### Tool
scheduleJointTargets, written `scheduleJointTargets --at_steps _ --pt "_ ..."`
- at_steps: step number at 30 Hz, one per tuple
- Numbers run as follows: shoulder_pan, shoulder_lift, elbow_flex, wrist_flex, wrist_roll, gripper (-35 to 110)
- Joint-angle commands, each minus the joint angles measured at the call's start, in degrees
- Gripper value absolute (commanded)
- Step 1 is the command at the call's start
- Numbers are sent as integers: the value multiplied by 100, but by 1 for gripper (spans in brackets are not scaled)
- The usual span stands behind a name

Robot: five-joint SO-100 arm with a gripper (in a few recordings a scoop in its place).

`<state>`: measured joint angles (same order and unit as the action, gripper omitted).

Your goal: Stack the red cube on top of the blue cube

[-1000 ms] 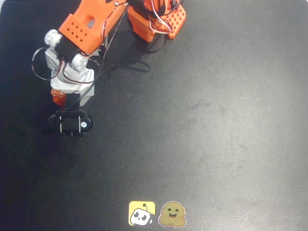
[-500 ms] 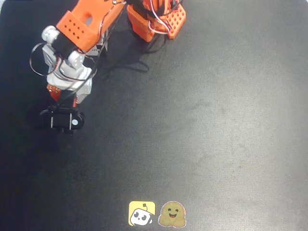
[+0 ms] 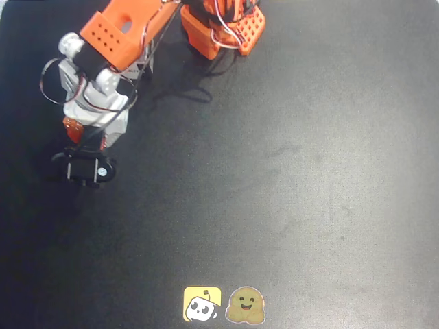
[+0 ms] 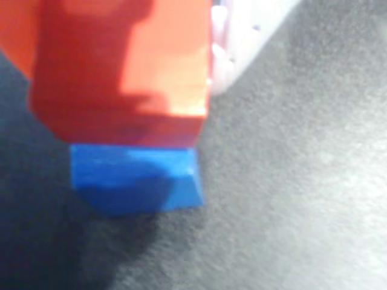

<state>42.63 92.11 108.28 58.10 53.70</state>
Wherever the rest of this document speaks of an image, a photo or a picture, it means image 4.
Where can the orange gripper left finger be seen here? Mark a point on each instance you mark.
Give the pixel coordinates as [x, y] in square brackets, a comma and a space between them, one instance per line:
[15, 30]

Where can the black table mat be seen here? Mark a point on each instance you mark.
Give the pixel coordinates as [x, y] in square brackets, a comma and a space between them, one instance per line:
[287, 181]

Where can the red cube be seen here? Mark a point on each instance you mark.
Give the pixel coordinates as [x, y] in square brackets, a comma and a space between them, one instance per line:
[106, 75]

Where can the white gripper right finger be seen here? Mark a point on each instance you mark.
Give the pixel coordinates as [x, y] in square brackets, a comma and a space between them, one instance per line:
[245, 30]

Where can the blue cube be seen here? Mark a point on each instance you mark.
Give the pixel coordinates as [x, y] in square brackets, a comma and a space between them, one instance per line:
[127, 181]

